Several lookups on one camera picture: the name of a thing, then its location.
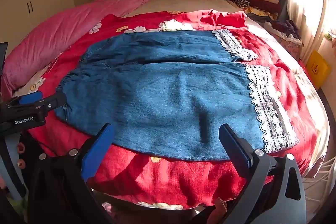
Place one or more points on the red floral blanket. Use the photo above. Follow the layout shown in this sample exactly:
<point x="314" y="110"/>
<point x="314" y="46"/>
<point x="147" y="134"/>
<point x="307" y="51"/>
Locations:
<point x="168" y="182"/>

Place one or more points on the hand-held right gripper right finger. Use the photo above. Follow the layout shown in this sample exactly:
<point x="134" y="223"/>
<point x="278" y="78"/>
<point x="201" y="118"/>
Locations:
<point x="235" y="150"/>

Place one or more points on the patterned windowsill cloth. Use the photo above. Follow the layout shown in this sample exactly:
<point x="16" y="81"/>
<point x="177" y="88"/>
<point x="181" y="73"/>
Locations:
<point x="330" y="39"/>

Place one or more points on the blue denim pants with lace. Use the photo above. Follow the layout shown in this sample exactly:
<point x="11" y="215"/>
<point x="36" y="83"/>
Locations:
<point x="162" y="98"/>

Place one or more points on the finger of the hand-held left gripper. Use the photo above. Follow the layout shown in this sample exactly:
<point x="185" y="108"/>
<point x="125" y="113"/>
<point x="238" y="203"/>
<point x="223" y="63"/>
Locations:
<point x="30" y="98"/>
<point x="53" y="102"/>

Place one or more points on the person's yellow-green clothing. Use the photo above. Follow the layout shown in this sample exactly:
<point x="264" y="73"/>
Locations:
<point x="10" y="213"/>

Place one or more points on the pink quilt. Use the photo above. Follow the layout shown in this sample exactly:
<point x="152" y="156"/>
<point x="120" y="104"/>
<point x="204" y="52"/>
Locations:
<point x="52" y="37"/>

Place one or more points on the yellow bag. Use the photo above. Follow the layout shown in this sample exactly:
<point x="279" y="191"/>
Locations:
<point x="317" y="67"/>

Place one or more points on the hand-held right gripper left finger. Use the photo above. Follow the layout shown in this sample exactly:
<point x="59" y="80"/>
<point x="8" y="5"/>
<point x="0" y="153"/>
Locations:
<point x="98" y="150"/>

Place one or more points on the dark purple clothes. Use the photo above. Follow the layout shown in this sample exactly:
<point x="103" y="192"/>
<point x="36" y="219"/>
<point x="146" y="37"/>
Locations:
<point x="284" y="27"/>

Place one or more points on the brown glittery object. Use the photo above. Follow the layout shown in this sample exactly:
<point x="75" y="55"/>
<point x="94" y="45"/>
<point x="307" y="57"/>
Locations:
<point x="221" y="205"/>

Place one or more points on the cream bed sheet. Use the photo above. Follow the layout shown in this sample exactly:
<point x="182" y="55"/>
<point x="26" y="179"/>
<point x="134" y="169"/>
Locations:
<point x="183" y="3"/>

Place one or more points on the fabric-lined laundry basket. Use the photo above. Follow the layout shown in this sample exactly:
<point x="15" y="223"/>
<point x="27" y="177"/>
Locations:
<point x="286" y="43"/>

